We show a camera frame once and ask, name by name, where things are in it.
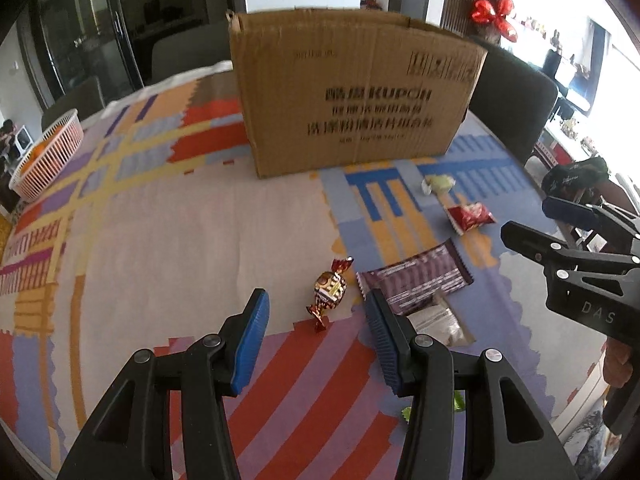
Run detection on brown cardboard box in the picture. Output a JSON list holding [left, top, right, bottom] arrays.
[[229, 8, 489, 179]]

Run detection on red snack packet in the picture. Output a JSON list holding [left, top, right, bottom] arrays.
[[444, 202, 497, 235]]

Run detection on grey dining chair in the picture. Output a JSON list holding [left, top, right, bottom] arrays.
[[150, 19, 236, 86], [41, 76, 108, 131], [462, 35, 560, 166]]

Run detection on dark plush toy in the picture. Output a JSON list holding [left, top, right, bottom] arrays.
[[0, 120, 18, 162]]

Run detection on black television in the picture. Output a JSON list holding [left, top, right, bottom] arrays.
[[542, 49, 601, 116]]

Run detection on purple snack packet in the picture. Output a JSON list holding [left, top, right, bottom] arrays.
[[357, 240, 474, 317]]

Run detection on white basket of oranges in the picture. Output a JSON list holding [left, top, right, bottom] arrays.
[[9, 108, 85, 201]]

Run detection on person's right hand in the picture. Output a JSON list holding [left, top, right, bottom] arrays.
[[601, 338, 634, 399]]

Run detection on black glass sliding doors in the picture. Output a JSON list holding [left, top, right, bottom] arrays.
[[27, 0, 226, 106]]

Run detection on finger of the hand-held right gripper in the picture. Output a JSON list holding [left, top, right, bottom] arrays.
[[501, 220, 640, 274], [542, 196, 640, 256]]

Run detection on red gold candy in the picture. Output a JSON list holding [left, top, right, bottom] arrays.
[[306, 256, 355, 333]]

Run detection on red foil balloons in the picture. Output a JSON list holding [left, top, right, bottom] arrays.
[[470, 0, 521, 41]]

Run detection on pile of oranges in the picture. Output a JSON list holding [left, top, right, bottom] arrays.
[[22, 127, 66, 168]]

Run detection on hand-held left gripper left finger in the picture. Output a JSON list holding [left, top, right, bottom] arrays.
[[56, 287, 271, 480]]

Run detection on pale green candy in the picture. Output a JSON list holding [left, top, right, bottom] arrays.
[[421, 173, 457, 196]]

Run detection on beige snack packet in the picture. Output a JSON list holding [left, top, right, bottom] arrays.
[[406, 296, 476, 348]]

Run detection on green candy packet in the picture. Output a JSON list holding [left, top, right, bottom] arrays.
[[401, 394, 467, 421]]

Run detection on small white appliance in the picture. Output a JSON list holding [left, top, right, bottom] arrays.
[[12, 127, 32, 159]]

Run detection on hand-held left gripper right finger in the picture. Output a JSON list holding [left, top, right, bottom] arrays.
[[364, 288, 581, 480]]

